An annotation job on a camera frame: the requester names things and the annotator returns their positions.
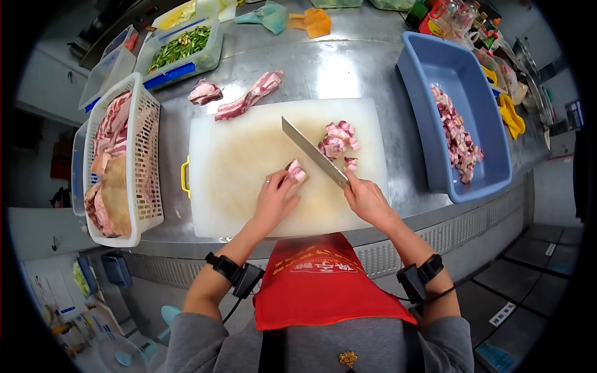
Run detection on black wrist band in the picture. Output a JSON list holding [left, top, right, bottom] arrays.
[[205, 252, 265, 299], [396, 254, 445, 304]]

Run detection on small raw pork piece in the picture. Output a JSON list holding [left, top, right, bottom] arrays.
[[188, 78, 224, 106]]

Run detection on white slotted plastic basket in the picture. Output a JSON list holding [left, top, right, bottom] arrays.
[[82, 72, 165, 248]]

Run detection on blue plastic tub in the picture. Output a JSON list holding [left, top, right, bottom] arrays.
[[397, 31, 513, 204]]

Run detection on pile of raw pork slabs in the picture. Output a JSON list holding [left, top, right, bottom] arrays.
[[84, 90, 133, 237]]

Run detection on chopped green vegetables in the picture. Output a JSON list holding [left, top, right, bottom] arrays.
[[147, 25, 211, 74]]

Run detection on group of condiment bottles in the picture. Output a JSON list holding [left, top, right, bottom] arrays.
[[405, 0, 502, 51]]

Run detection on person's right hand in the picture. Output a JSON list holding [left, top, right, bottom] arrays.
[[344, 170, 398, 228]]

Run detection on clear container with blue clips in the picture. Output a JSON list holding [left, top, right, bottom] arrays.
[[135, 16, 224, 90]]

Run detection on empty clear plastic container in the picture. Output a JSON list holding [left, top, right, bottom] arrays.
[[78, 24, 139, 113]]

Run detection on yellow rubber glove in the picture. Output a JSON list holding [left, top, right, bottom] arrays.
[[497, 94, 526, 140]]

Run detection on orange cloth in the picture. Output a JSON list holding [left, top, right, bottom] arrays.
[[287, 8, 332, 39]]

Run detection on person's body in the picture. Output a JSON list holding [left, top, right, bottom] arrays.
[[156, 233, 475, 373]]

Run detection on heap of diced pork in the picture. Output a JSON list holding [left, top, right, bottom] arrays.
[[429, 83, 485, 185]]

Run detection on clear container under basket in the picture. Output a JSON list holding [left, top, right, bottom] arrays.
[[71, 120, 90, 217]]

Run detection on pile of cut pork cubes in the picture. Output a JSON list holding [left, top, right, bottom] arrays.
[[318, 120, 361, 172]]

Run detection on teal cloth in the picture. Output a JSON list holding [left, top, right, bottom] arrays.
[[234, 1, 288, 35]]

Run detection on pork belly chunk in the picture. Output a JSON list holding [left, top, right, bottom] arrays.
[[284, 159, 308, 184]]

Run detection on person's left hand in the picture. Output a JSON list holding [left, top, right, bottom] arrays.
[[253, 169, 302, 233]]

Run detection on person's right fingers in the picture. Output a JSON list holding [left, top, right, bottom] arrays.
[[344, 170, 369, 206]]

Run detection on person's left fingers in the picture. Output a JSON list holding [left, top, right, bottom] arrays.
[[264, 169, 298, 193]]

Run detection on steel cleaver knife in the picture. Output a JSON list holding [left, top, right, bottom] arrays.
[[281, 116, 350, 189]]

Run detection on long pork belly strip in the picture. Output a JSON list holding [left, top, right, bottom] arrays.
[[215, 69, 285, 122]]

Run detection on white plastic cutting board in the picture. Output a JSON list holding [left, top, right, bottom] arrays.
[[181, 97, 390, 239]]

